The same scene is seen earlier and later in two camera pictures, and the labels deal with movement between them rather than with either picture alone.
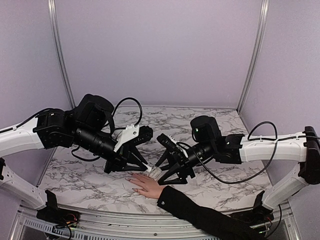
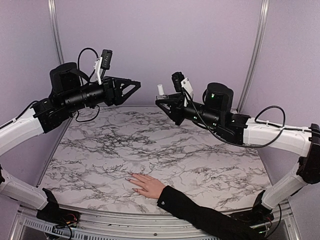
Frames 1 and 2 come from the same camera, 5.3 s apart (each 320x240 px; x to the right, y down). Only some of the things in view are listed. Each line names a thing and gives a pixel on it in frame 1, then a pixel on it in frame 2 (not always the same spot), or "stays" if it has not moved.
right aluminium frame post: x=264 y=10 stays
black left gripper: x=125 y=156 to x=113 y=94
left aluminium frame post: x=52 y=5 stays
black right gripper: x=182 y=167 to x=175 y=105
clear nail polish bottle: x=155 y=173 to x=162 y=97
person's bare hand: x=149 y=187 stays
